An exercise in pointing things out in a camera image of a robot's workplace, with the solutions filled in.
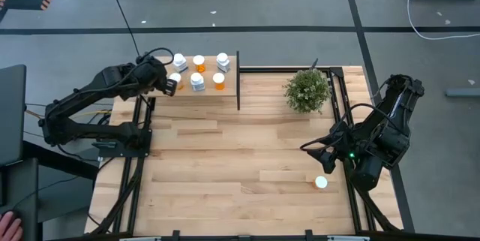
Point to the dark grey monitor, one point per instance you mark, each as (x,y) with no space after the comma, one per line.
(13,113)

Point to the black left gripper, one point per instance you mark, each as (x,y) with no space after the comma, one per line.
(154,76)

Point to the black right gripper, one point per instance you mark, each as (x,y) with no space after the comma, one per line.
(347,141)

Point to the green potted plant black pot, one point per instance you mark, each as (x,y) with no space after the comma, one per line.
(307,91)

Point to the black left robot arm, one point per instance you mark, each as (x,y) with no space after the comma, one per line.
(105,133)

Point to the wooden shelf black frame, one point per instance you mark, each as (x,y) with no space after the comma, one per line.
(210,89)

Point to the grey metal table base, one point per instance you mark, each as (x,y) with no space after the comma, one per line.
(463,92)

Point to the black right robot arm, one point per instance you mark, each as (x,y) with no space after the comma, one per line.
(393,139)

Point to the white melatonin medicine bottle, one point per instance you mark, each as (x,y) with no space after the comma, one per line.
(180,61)
(222,60)
(197,79)

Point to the person's hand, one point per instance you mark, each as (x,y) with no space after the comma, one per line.
(9,229)

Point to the black aluminium table frame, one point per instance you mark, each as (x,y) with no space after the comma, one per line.
(277,70)

